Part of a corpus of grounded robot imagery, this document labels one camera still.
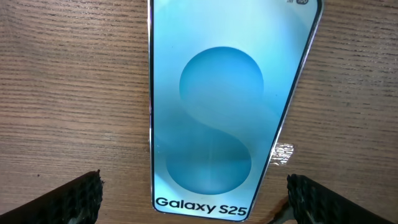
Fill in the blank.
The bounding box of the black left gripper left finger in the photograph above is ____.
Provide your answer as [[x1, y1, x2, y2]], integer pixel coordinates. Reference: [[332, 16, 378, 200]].
[[1, 170, 104, 224]]

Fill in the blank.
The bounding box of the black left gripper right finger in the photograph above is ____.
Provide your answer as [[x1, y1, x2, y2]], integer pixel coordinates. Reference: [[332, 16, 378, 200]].
[[269, 174, 393, 224]]

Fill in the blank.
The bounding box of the blue Galaxy S25 smartphone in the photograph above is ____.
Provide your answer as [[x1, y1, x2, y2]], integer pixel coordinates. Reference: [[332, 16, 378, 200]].
[[148, 0, 325, 222]]

